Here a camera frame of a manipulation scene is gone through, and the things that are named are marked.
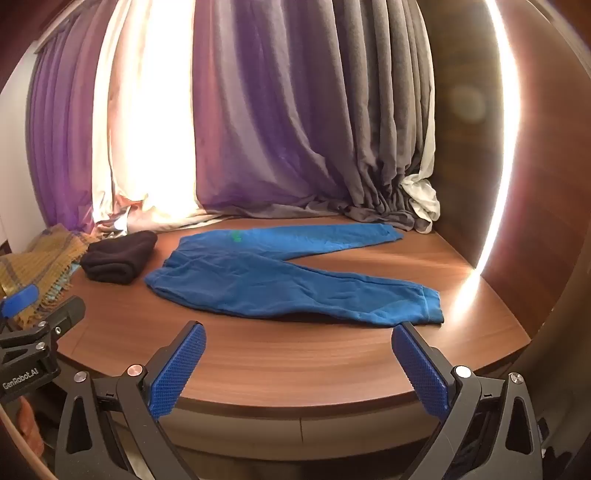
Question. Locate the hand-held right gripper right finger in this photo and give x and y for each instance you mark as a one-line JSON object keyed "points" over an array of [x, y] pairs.
{"points": [[418, 369]]}

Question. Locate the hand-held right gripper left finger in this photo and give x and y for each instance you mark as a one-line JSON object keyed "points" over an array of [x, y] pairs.
{"points": [[180, 369]]}

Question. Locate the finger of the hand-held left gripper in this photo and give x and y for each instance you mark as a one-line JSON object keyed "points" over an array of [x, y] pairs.
{"points": [[18, 300], [64, 314]]}

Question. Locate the blue pants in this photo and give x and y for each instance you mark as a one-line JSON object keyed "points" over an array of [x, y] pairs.
{"points": [[258, 281]]}

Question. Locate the black folded pants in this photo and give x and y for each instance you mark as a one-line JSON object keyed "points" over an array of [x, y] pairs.
{"points": [[120, 258]]}

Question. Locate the person's left hand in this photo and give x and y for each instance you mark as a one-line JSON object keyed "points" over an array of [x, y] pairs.
{"points": [[30, 420]]}

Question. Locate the yellow plaid blanket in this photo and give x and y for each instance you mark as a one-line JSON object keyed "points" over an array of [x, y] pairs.
{"points": [[51, 258]]}

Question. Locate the white curtain lining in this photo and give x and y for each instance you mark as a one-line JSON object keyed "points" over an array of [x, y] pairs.
{"points": [[422, 194]]}

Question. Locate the purple grey curtain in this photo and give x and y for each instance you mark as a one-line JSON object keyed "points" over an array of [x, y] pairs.
{"points": [[300, 115]]}

